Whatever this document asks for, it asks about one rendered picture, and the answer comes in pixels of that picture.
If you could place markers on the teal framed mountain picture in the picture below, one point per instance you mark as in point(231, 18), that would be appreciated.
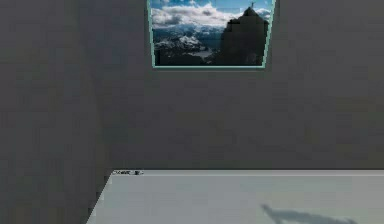
point(200, 36)

